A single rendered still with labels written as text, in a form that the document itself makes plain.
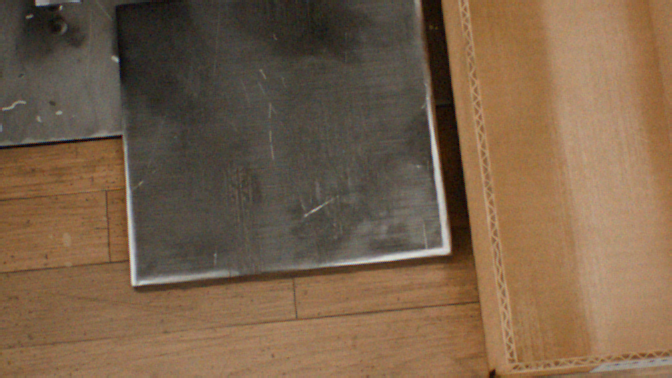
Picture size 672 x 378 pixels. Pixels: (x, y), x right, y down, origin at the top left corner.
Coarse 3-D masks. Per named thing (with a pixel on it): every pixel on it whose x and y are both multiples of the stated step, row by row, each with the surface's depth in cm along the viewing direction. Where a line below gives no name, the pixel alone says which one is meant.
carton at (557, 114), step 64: (448, 0) 69; (512, 0) 72; (576, 0) 72; (640, 0) 72; (512, 64) 71; (576, 64) 71; (640, 64) 71; (512, 128) 70; (576, 128) 70; (640, 128) 70; (512, 192) 69; (576, 192) 69; (640, 192) 69; (512, 256) 68; (576, 256) 68; (640, 256) 68; (512, 320) 67; (576, 320) 67; (640, 320) 67
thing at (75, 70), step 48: (0, 0) 72; (96, 0) 72; (144, 0) 72; (432, 0) 72; (0, 48) 71; (48, 48) 71; (96, 48) 71; (432, 48) 71; (0, 96) 71; (48, 96) 71; (96, 96) 71; (0, 144) 70; (48, 144) 70
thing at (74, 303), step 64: (448, 128) 70; (0, 192) 69; (64, 192) 69; (448, 192) 69; (0, 256) 68; (64, 256) 68; (128, 256) 68; (0, 320) 67; (64, 320) 67; (128, 320) 67; (192, 320) 67; (256, 320) 67; (320, 320) 67; (384, 320) 67; (448, 320) 67
